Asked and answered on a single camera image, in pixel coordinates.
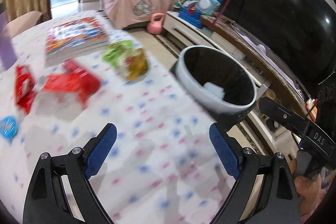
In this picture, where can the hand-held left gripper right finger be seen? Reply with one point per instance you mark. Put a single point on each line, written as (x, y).
(224, 154)

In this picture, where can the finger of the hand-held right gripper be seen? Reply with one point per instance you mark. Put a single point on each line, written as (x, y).
(281, 115)

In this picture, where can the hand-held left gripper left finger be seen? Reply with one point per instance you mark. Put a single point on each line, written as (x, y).
(101, 151)

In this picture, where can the white foam fruit net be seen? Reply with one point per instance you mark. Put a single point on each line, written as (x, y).
(214, 91)

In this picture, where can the white round waste bin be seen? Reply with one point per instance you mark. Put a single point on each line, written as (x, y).
(194, 90)

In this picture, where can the black bin liner bag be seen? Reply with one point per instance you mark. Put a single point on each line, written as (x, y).
(223, 69)

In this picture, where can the person's right hand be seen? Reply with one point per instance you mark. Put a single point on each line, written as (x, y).
(309, 195)

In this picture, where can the brown wooden board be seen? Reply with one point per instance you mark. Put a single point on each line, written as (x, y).
(265, 61)

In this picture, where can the red snack wrapper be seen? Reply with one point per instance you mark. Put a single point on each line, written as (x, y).
(71, 82)

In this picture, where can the small blue wrapper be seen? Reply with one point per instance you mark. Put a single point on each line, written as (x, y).
(8, 127)

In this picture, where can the red printed noodle wrapper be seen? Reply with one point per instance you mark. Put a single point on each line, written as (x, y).
(25, 87)

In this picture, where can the green snack wrapper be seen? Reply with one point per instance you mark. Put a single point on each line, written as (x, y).
(116, 53)

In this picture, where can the black television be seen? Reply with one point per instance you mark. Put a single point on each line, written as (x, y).
(278, 14)

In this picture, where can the red printed comic book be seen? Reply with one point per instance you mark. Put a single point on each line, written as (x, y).
(76, 35)

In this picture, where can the white television stand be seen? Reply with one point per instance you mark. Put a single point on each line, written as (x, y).
(183, 29)

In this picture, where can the light blue toy speaker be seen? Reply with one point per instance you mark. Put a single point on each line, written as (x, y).
(208, 5)

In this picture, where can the blue toy machine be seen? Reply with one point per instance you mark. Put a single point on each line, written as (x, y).
(190, 15)

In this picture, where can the pink toy kettlebell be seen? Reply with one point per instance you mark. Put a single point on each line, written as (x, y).
(156, 26)

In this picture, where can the purple tumbler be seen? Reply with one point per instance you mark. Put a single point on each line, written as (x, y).
(5, 43)

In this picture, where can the pink sofa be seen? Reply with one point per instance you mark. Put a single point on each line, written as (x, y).
(26, 20)

